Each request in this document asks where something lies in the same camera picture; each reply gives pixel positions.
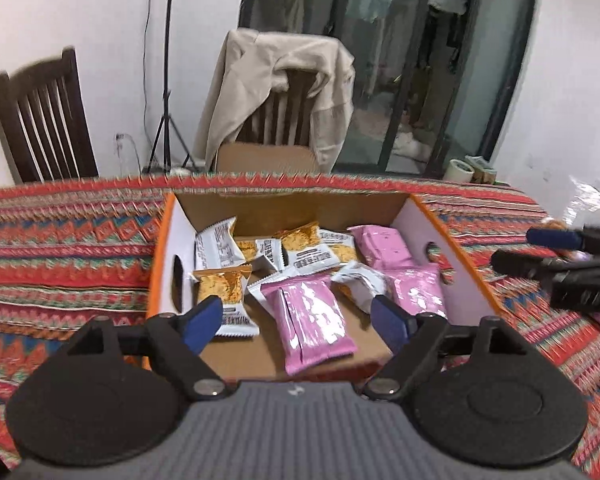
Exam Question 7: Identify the black light stand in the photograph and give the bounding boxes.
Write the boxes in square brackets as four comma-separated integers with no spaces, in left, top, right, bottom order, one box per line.
[146,0,202,172]

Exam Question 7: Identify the black power cable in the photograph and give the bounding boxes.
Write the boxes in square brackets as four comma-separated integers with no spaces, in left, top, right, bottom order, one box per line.
[141,0,155,163]

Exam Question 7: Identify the white tape roll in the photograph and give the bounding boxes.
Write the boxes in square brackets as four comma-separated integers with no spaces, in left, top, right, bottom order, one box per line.
[442,158,476,184]

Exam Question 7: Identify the group of white orange packets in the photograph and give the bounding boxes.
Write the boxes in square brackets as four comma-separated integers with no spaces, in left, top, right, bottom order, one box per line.
[192,215,397,339]

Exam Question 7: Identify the wooden chair with tan seat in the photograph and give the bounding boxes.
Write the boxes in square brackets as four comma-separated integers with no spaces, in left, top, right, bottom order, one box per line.
[214,67,322,174]

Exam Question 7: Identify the red patterned tablecloth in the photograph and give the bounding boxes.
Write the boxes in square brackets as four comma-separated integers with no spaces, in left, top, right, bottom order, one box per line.
[0,172,600,480]

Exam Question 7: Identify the black framed glass sliding door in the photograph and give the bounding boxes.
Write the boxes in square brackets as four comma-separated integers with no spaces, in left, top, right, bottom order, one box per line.
[237,0,539,179]

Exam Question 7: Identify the white slippers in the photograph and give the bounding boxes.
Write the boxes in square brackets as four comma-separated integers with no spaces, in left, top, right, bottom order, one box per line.
[391,131,432,162]

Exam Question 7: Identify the chair with beige jacket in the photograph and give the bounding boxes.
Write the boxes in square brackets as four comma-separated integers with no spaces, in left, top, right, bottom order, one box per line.
[192,28,356,174]

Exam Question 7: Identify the dark wooden chair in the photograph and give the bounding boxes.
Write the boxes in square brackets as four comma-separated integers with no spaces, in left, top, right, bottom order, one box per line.
[0,45,100,185]

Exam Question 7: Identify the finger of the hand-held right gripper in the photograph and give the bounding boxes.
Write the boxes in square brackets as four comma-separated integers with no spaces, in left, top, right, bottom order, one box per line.
[489,248,567,282]
[525,227,587,252]

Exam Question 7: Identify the pink snack packet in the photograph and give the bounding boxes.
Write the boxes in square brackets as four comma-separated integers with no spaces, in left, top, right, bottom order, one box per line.
[382,264,449,322]
[259,273,358,376]
[348,224,415,271]

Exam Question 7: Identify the orange cardboard box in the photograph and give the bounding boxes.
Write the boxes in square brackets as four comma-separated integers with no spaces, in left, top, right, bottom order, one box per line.
[147,190,509,384]

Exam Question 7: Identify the clear plastic bag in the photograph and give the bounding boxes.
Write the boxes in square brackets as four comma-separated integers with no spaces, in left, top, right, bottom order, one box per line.
[544,175,600,242]

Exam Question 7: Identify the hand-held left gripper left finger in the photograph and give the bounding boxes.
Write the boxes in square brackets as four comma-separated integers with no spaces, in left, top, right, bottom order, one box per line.
[68,295,234,402]

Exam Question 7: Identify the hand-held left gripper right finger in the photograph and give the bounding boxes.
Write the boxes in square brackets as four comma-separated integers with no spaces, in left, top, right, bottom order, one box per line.
[363,295,531,401]

